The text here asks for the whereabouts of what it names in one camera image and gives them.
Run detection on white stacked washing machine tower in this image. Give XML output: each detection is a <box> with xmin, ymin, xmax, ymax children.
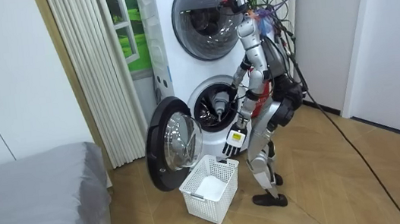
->
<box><xmin>135</xmin><ymin>0</ymin><xmax>279</xmax><ymax>169</ymax></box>

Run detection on round black washing machine door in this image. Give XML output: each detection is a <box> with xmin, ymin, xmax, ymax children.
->
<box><xmin>138</xmin><ymin>93</ymin><xmax>210</xmax><ymax>194</ymax></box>

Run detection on robot legs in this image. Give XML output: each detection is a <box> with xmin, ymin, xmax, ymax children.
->
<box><xmin>240</xmin><ymin>96</ymin><xmax>308</xmax><ymax>212</ymax></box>

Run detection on white cloth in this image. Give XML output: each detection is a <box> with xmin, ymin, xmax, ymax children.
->
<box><xmin>192</xmin><ymin>172</ymin><xmax>229</xmax><ymax>203</ymax></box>

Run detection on robot body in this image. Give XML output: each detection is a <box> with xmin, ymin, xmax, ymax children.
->
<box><xmin>219</xmin><ymin>0</ymin><xmax>307</xmax><ymax>121</ymax></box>

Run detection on white plastic laundry basket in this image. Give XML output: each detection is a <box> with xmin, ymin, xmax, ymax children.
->
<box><xmin>175</xmin><ymin>150</ymin><xmax>247</xmax><ymax>224</ymax></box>

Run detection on window poster with green landscape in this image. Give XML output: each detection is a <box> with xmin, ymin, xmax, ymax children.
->
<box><xmin>102</xmin><ymin>0</ymin><xmax>154</xmax><ymax>76</ymax></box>

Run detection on black floor cable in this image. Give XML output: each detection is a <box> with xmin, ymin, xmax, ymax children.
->
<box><xmin>301</xmin><ymin>78</ymin><xmax>400</xmax><ymax>224</ymax></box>

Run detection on white wardrobe with wooden handles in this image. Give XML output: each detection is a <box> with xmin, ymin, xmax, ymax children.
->
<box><xmin>0</xmin><ymin>0</ymin><xmax>96</xmax><ymax>172</ymax></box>

